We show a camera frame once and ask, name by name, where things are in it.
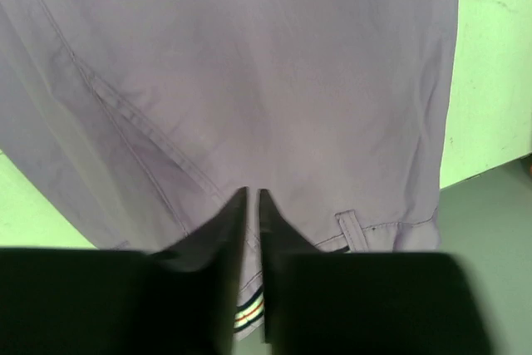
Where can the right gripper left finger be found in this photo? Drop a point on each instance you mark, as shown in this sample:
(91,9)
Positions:
(181,300)

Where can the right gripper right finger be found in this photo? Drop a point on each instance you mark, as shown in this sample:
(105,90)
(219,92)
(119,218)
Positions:
(472,297)

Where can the purple trousers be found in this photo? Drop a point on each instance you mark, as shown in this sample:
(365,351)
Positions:
(138,119)

